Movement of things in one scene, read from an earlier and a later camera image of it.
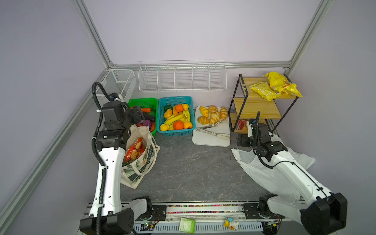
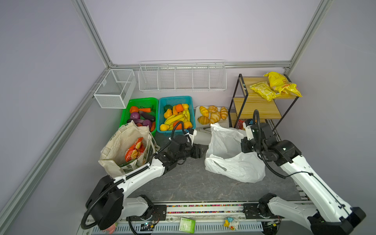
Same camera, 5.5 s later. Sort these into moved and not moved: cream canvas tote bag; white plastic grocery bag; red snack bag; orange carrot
Moved: white plastic grocery bag
Not moved: cream canvas tote bag; red snack bag; orange carrot
